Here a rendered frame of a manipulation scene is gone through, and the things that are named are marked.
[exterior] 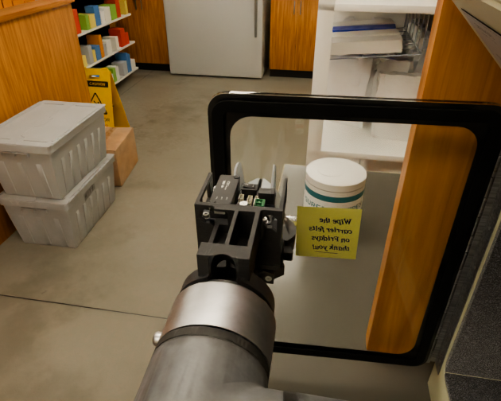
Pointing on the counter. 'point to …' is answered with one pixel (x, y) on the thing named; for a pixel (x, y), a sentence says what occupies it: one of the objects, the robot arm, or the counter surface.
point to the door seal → (386, 118)
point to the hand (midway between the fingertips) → (259, 192)
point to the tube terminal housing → (436, 385)
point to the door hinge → (479, 242)
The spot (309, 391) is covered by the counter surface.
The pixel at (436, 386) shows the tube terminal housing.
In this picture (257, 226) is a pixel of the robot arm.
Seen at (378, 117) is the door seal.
